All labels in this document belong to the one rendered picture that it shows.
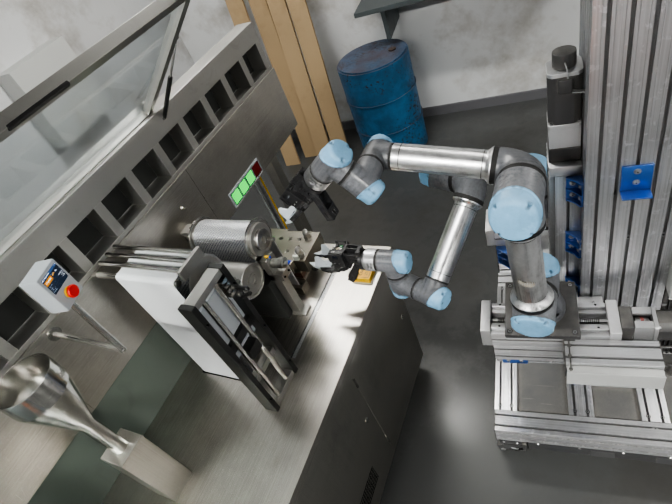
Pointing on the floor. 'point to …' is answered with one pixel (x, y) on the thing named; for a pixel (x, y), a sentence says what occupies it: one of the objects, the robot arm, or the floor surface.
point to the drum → (383, 92)
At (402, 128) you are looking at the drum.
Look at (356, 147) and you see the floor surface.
